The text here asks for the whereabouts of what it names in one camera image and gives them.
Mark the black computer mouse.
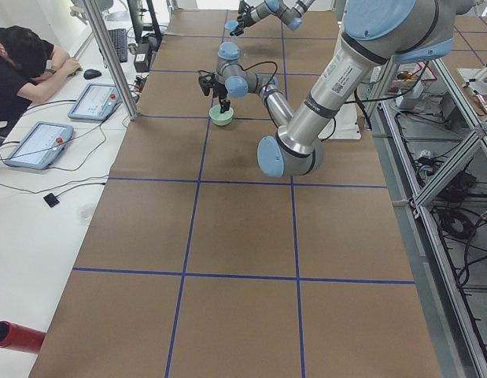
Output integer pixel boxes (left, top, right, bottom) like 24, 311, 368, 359
83, 69, 102, 80

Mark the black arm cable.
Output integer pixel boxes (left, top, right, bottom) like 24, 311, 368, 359
197, 61, 282, 95

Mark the light blue plastic cup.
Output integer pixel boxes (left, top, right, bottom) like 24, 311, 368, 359
224, 20, 239, 35

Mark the black mini computer box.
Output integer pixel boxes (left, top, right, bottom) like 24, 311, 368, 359
134, 43, 152, 73

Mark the near blue teach pendant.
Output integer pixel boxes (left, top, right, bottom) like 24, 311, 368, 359
4, 121, 74, 170

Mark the small black square device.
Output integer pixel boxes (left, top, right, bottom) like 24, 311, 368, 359
42, 193, 60, 208

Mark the red cylinder bottle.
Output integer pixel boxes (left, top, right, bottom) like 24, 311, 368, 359
0, 321, 46, 354

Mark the blue teach pendant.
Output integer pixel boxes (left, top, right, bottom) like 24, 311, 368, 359
4, 121, 74, 170
68, 83, 121, 121

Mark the black keyboard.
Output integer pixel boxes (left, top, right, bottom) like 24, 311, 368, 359
108, 28, 127, 63

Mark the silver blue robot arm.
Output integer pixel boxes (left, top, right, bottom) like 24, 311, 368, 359
233, 0, 315, 35
215, 0, 474, 177

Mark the aluminium frame post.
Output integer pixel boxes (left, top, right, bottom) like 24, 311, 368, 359
82, 0, 138, 120

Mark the person in black shirt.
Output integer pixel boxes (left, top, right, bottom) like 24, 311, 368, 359
0, 25, 81, 138

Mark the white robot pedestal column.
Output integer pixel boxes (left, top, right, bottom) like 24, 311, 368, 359
301, 0, 388, 141

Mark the mint green bowl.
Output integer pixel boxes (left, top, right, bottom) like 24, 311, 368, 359
208, 105, 234, 126

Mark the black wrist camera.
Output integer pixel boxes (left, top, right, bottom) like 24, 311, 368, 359
198, 74, 216, 96

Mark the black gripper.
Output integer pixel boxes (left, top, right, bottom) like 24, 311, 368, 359
214, 82, 231, 113
236, 3, 256, 28

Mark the far blue teach pendant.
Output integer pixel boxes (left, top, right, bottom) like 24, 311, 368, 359
68, 83, 121, 121

